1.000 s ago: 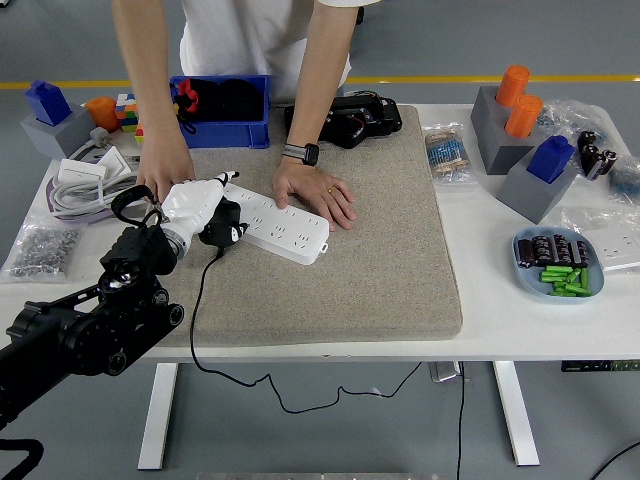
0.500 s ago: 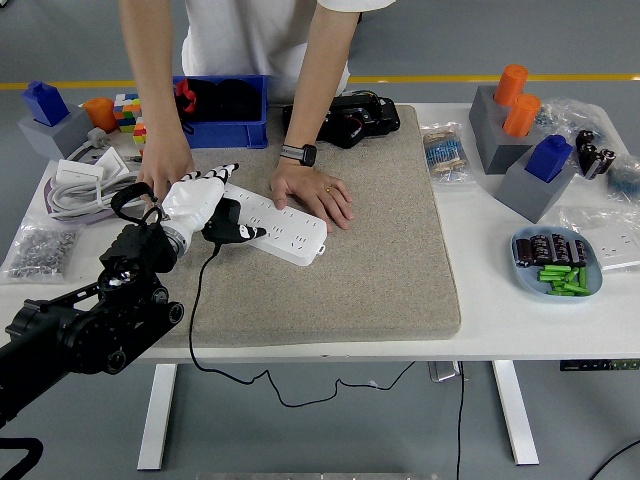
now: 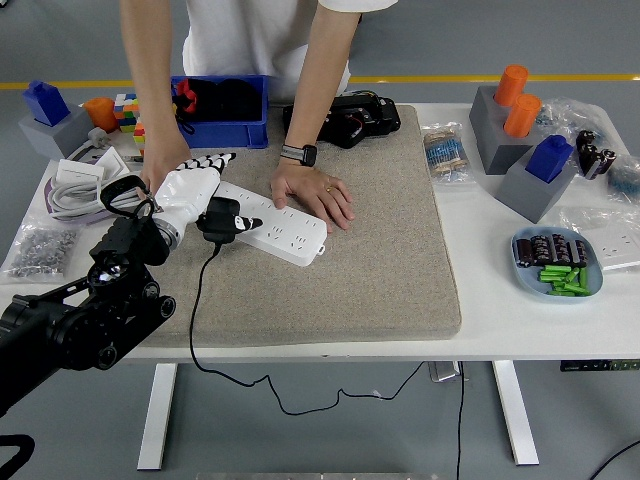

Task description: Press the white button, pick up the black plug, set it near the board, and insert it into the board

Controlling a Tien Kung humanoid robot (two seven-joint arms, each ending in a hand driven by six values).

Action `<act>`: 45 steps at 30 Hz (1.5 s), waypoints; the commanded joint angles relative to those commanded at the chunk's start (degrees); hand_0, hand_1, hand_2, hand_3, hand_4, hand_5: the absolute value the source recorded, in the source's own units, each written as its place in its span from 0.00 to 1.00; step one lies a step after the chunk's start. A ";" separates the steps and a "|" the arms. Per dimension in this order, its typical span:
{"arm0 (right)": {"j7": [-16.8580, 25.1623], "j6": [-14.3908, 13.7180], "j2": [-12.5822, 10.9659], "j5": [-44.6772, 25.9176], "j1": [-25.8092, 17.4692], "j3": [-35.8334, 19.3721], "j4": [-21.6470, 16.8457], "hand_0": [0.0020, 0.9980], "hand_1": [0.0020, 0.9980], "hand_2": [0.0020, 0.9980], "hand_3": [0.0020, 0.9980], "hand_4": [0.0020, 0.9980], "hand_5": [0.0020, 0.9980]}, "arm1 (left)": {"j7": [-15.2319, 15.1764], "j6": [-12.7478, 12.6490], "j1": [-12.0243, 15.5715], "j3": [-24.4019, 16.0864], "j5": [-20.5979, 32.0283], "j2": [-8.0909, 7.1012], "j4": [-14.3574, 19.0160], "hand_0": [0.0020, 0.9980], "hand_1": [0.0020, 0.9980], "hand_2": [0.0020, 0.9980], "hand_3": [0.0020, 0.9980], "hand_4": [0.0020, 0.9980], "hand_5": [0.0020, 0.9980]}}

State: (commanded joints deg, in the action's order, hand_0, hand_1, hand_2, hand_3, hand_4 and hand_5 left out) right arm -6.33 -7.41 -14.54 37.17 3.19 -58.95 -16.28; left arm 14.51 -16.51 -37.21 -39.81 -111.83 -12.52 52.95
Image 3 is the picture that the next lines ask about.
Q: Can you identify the white wall socket panel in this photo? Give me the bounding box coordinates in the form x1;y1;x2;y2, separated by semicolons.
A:
594;230;640;272

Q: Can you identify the orange plastic cup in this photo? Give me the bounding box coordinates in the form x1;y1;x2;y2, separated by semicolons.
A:
82;96;119;132

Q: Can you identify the person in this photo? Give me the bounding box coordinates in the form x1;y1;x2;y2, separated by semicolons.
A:
118;0;400;231

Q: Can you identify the person's right hand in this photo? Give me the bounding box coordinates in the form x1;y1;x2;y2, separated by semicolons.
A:
138;143;192;199

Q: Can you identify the grey-brown mat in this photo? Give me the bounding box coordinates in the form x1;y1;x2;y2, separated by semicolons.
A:
118;103;463;349

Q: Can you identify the black wrist watch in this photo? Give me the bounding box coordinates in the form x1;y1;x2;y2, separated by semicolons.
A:
279;143;319;167

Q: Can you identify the white power strip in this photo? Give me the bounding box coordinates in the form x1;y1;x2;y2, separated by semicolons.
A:
215;180;329;268

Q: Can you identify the white table leg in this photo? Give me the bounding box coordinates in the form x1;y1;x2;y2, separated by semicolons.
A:
492;359;540;467
136;363;177;472

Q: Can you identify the white wall switch plate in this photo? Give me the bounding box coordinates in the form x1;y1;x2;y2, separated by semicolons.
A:
54;158;105;184
93;147;129;179

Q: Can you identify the bag of resistor strips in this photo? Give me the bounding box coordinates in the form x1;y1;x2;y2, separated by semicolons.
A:
421;122;479;189

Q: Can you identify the light blue plate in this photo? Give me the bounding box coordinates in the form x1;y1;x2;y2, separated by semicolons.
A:
509;225;605;305

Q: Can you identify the blue plastic bin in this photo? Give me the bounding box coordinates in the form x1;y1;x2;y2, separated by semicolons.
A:
169;74;270;150

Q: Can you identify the thin black adapter cord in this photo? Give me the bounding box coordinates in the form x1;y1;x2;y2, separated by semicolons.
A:
189;243;424;416

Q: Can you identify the grey power strip cable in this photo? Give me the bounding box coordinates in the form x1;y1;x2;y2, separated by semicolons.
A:
47;174;151;221

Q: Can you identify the hanging black cable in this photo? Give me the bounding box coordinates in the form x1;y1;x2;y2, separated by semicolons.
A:
453;362;467;480

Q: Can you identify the black machine housing part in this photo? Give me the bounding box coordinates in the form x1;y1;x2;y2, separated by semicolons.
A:
282;91;402;150

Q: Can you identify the blue peg block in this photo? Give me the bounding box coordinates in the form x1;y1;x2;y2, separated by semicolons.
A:
22;80;71;126
524;133;574;185

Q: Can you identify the black pouch red trim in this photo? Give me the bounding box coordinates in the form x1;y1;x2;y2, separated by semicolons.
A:
172;77;265;135

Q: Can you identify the black plug adapter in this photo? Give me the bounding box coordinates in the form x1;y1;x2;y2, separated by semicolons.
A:
196;196;242;246

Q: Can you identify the large grey block holder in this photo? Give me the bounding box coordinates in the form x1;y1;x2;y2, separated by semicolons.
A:
468;84;544;176

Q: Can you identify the black floor cable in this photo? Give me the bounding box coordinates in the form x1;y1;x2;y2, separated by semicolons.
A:
588;439;640;480

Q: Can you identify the orange cylinder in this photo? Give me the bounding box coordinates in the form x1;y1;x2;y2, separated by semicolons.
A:
502;93;543;139
493;64;530;107

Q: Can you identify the bag of black capacitors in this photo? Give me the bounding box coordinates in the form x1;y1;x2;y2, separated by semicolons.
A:
574;129;619;180

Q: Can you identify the bag of blue resistors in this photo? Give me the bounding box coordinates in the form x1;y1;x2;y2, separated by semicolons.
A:
606;154;640;201

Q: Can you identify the bag of metal screws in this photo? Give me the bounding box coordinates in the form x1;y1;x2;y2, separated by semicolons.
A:
2;222;81;281

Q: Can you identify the clear plastic bag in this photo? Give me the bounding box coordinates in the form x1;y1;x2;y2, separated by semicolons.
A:
537;97;614;146
558;205;640;274

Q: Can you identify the person's left hand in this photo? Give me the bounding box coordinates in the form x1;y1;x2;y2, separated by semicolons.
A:
269;162;355;231

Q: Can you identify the grey box under table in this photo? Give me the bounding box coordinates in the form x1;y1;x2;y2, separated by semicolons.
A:
427;360;461;384

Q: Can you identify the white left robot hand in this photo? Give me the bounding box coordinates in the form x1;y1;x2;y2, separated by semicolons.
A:
151;152;265;236

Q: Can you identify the black table control panel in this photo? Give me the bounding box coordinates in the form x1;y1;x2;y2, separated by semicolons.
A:
559;358;640;373

